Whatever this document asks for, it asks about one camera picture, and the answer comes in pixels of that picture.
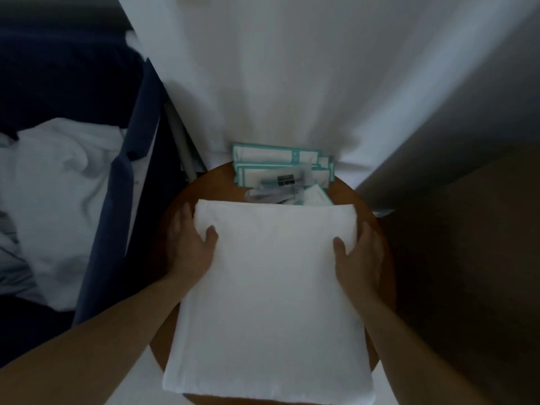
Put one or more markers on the brown housekeeping cart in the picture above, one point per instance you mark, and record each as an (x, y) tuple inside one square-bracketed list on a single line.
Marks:
[(472, 269)]

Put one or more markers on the person's left forearm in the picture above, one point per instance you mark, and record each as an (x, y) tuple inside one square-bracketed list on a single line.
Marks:
[(84, 354)]

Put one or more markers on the navy laundry hamper white frame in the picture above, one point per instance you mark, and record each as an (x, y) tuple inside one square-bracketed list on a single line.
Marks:
[(114, 206)]

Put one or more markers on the teal white boxes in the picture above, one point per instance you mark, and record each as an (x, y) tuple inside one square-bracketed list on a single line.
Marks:
[(270, 156)]

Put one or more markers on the person's right hand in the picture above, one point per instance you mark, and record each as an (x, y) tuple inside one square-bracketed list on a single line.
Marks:
[(363, 269)]

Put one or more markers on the person's right forearm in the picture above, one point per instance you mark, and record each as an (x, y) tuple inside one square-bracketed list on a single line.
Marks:
[(413, 358)]

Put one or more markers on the person's left hand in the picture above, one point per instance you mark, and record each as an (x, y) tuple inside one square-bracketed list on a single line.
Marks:
[(190, 253)]

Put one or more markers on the round wooden side table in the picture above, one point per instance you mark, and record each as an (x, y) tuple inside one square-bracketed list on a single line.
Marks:
[(211, 185)]

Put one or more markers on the clear packet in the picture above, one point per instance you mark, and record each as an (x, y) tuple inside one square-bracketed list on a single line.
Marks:
[(278, 191)]

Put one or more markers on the white towel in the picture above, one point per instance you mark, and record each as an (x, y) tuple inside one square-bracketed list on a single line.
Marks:
[(270, 299)]

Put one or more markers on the white pillowcase black piping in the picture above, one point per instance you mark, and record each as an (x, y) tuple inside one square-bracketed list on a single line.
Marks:
[(55, 206)]

